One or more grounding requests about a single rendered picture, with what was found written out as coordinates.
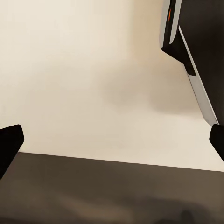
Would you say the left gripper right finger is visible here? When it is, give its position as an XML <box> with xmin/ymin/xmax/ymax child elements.
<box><xmin>209</xmin><ymin>124</ymin><xmax>224</xmax><ymax>162</ymax></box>

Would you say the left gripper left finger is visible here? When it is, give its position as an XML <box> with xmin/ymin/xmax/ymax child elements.
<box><xmin>0</xmin><ymin>124</ymin><xmax>24</xmax><ymax>180</ymax></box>

